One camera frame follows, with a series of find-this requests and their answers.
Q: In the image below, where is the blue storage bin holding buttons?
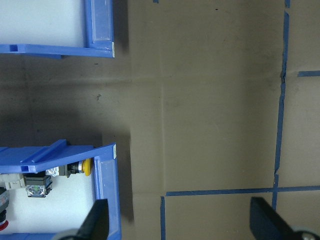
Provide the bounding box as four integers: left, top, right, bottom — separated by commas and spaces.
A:
0, 139, 123, 240

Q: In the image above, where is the yellow mushroom push button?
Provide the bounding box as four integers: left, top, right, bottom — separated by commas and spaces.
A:
65, 158, 94, 178

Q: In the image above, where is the red emergency stop button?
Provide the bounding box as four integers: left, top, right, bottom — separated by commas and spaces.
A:
0, 186, 11, 231

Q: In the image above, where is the white contact block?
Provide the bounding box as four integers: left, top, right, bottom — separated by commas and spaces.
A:
0, 173, 27, 191

